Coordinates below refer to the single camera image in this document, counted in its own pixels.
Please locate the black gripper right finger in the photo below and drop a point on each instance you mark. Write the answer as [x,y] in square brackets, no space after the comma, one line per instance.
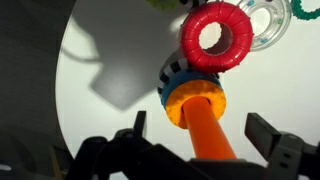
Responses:
[261,134]

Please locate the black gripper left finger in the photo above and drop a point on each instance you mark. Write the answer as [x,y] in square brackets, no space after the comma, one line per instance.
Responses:
[140,123]

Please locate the orange stacking toy post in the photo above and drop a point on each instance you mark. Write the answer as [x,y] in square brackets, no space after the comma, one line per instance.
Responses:
[208,138]

